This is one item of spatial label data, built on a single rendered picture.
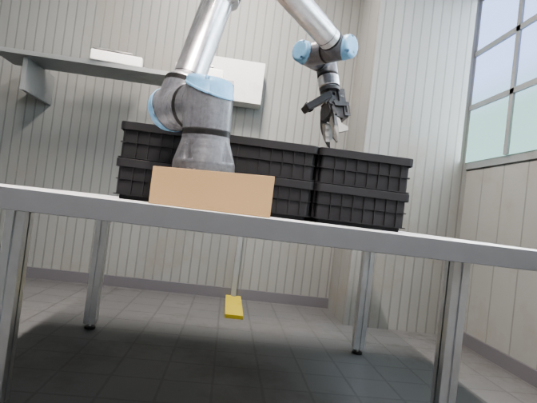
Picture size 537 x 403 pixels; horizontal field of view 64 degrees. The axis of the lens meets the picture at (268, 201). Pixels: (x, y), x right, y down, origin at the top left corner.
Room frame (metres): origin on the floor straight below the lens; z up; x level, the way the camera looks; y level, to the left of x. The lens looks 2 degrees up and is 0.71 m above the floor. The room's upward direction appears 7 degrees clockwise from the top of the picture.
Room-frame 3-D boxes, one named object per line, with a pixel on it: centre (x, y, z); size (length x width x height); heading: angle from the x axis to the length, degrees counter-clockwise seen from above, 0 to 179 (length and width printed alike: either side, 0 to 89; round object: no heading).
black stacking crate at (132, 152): (1.47, 0.33, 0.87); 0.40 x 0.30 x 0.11; 3
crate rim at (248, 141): (1.48, 0.03, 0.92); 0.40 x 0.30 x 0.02; 3
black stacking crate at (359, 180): (1.50, -0.27, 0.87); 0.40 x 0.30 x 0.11; 3
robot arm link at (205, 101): (1.04, 0.18, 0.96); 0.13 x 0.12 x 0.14; 45
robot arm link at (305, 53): (1.45, -0.09, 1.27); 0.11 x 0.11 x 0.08; 45
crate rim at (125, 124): (1.47, 0.33, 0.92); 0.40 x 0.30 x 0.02; 3
